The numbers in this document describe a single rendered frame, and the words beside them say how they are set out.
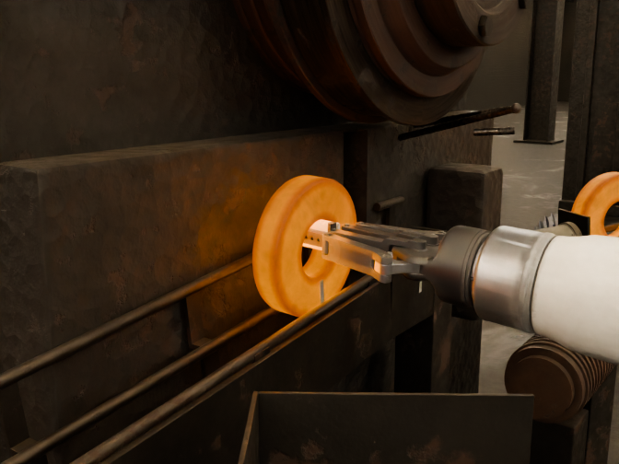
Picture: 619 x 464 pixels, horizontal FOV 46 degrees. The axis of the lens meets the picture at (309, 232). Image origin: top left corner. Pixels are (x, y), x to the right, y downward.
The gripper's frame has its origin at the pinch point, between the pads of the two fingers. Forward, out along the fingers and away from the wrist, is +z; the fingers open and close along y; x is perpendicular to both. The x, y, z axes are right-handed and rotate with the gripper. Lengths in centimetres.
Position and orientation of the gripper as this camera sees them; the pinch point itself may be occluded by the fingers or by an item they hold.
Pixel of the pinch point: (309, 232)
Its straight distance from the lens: 78.4
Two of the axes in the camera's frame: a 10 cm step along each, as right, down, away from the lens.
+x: 0.4, -9.7, -2.5
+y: 5.9, -1.8, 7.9
